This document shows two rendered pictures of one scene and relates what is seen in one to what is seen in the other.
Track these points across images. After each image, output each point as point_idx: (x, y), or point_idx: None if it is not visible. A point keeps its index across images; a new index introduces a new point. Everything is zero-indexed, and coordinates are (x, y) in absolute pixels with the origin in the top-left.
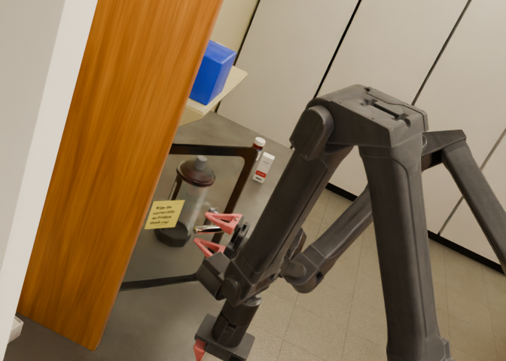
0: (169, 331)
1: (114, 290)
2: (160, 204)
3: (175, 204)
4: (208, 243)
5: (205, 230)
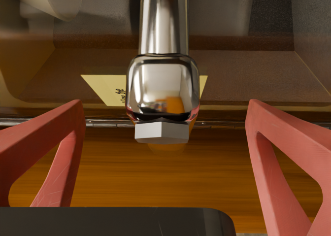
0: None
1: (243, 232)
2: (115, 100)
3: (106, 84)
4: (275, 140)
5: (159, 151)
